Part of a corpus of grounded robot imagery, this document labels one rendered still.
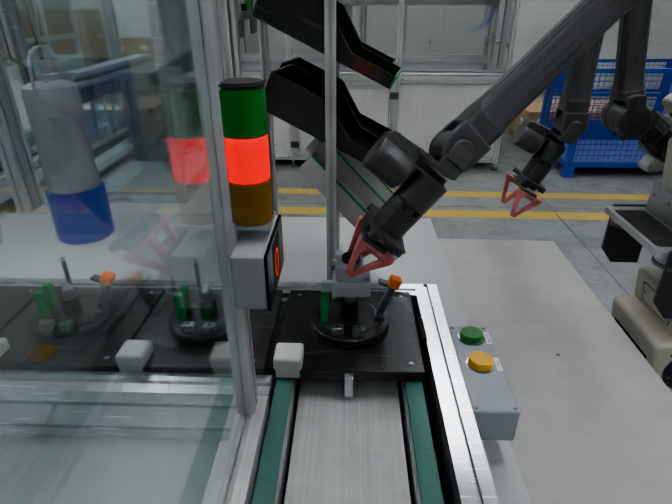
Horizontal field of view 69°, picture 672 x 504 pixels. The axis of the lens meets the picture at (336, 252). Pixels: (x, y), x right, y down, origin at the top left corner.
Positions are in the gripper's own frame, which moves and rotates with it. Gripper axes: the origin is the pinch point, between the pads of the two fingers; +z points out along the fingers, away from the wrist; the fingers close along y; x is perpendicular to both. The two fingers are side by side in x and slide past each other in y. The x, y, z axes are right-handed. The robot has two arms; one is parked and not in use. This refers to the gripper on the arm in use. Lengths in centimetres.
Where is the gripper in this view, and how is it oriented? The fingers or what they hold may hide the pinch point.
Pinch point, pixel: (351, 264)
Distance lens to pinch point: 81.8
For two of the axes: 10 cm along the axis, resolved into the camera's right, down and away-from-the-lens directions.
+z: -6.2, 6.8, 3.9
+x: 7.8, 5.6, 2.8
